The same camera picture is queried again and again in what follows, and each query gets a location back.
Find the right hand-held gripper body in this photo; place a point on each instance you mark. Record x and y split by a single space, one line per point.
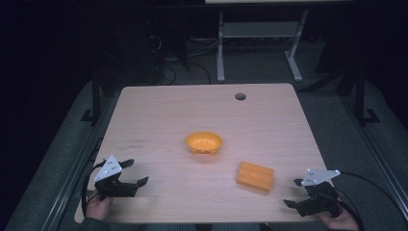
320 199

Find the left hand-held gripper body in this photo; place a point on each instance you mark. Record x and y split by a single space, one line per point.
110 187

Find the orange ribbed block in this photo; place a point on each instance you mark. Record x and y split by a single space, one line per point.
255 176

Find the orange plastic bowl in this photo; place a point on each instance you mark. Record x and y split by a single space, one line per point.
204 142

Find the person's left hand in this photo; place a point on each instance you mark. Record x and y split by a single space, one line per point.
97 208

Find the person's right hand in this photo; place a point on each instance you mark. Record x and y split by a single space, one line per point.
343 223

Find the black metal stand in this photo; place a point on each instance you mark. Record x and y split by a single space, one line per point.
360 96
95 96

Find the aluminium rail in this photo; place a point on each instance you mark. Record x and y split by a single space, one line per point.
383 170
69 189

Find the white metal desk frame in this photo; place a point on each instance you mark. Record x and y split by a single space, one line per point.
260 29

